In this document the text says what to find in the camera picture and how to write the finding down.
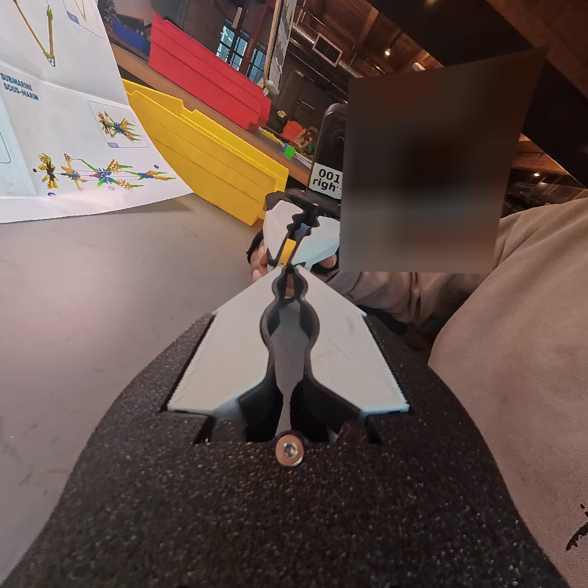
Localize paned window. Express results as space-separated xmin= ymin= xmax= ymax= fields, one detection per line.
xmin=216 ymin=23 xmax=268 ymax=84

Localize blue bin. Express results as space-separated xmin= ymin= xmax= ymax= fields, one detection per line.
xmin=110 ymin=18 xmax=152 ymax=59

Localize grey desk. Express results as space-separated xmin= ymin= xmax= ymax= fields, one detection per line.
xmin=0 ymin=193 xmax=285 ymax=570

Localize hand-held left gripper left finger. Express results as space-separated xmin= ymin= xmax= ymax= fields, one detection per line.
xmin=166 ymin=266 xmax=283 ymax=443

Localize leaning white board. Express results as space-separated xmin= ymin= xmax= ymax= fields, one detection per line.
xmin=263 ymin=0 xmax=297 ymax=96

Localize yellow storage bin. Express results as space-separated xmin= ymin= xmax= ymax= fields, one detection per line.
xmin=122 ymin=78 xmax=290 ymax=227

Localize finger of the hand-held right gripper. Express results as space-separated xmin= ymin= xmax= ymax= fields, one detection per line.
xmin=293 ymin=216 xmax=342 ymax=270
xmin=263 ymin=202 xmax=305 ymax=268

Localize stack of red bins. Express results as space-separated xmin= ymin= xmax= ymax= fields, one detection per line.
xmin=148 ymin=11 xmax=273 ymax=135

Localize wall air vent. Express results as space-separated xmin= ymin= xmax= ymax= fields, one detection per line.
xmin=312 ymin=32 xmax=344 ymax=68

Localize toy instruction sheet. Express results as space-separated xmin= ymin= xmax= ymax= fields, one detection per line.
xmin=0 ymin=0 xmax=194 ymax=225

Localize person's right hand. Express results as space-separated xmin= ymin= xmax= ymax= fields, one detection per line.
xmin=250 ymin=239 xmax=338 ymax=298

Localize wooden background table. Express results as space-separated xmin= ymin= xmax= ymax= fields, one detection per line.
xmin=110 ymin=43 xmax=314 ymax=185

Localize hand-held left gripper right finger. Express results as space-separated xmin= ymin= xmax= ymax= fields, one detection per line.
xmin=293 ymin=266 xmax=410 ymax=438

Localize large blue connector fan assembly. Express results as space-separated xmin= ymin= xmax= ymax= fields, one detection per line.
xmin=278 ymin=236 xmax=298 ymax=277

